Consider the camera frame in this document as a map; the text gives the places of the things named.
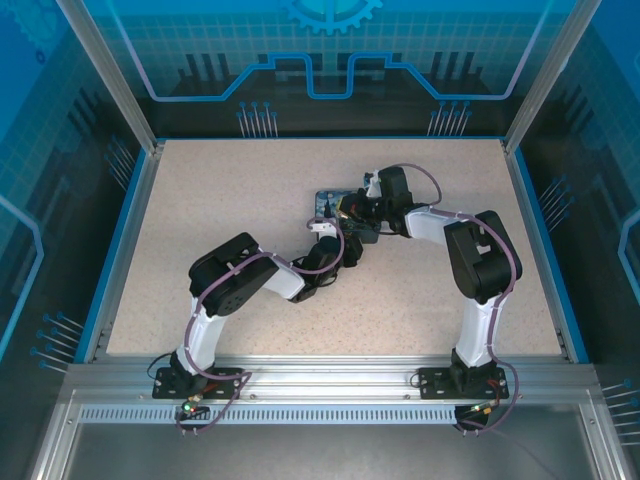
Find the starry night print tin box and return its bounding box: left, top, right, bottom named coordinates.
left=311, top=187, right=382, bottom=246

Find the power connector with lit LEDs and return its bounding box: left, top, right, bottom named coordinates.
left=467, top=399, right=502, bottom=419
left=181, top=394, right=209, bottom=419

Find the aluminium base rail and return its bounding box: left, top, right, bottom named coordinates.
left=64, top=355, right=599, bottom=402

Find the slotted grey cable duct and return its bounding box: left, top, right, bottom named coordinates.
left=78, top=404, right=464, bottom=423

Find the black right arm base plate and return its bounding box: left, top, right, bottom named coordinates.
left=417, top=366, right=507, bottom=401

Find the aluminium frame post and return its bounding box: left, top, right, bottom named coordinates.
left=501, top=0, right=605, bottom=157
left=53, top=0, right=167, bottom=157

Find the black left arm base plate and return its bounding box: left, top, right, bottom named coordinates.
left=152, top=366, right=253, bottom=401

